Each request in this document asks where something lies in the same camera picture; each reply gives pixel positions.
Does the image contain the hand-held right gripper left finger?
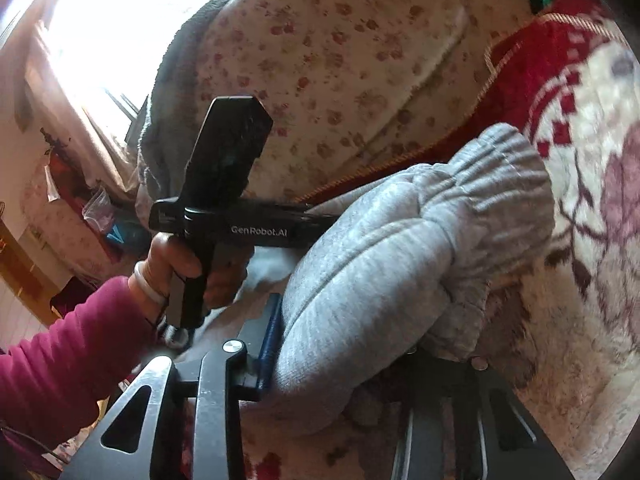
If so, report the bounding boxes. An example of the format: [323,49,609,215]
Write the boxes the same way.
[59,292,282,480]

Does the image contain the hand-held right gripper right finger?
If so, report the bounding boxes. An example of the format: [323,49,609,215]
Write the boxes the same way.
[390,349,576,480]

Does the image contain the grey pants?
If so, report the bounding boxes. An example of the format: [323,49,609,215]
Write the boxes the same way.
[235,122,557,438]

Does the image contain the person's left forearm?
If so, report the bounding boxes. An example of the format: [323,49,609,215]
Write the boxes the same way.
[0,275,157,458]

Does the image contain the person's left hand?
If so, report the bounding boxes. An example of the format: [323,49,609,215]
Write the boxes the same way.
[127,232,249,322]

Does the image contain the grey fleece garment with buttons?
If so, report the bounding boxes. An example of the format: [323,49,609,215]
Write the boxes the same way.
[134,0,237,213]

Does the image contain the teal bag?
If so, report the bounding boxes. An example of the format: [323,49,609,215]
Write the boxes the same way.
[106,224,137,251]

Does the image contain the beige floral sofa cushion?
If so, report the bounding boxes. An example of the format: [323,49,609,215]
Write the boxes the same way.
[192,0,543,203]

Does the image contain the red cloth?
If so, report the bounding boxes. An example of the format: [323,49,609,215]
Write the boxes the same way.
[49,152,81,201]

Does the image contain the beige floral pillow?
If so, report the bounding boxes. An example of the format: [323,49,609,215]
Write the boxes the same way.
[20,160,128,283]

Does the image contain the wooden furniture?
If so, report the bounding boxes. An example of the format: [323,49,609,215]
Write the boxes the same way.
[0,217,58,323]

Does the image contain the red and white floral blanket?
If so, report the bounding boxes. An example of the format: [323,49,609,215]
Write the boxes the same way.
[50,0,640,480]

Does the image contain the white bracelet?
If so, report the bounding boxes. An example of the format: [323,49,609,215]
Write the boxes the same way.
[133,261,167,307]

